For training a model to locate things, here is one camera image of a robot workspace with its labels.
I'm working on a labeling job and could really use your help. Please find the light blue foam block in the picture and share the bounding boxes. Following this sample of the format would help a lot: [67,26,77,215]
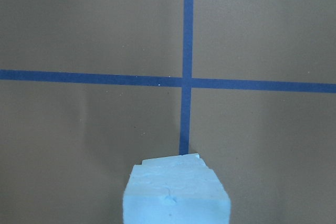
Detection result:
[141,153,206,167]
[123,165,231,223]

